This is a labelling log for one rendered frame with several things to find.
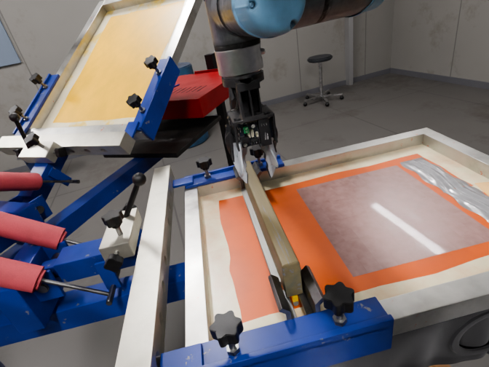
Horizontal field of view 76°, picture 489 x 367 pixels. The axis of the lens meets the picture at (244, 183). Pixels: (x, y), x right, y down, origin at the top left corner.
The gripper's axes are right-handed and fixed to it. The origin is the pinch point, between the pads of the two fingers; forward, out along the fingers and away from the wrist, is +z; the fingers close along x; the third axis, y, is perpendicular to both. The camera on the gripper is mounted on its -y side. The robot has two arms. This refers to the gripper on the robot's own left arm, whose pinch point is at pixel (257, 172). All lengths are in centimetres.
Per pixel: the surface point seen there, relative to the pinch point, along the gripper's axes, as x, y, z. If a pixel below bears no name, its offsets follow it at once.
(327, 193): 19.0, -11.2, 16.8
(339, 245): 13.5, 8.6, 16.8
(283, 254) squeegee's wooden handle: -0.3, 18.1, 6.3
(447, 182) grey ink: 46.4, -2.4, 16.0
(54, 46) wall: -169, -388, -25
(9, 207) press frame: -67, -27, 8
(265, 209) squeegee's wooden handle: -0.1, 4.3, 6.3
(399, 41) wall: 322, -447, 64
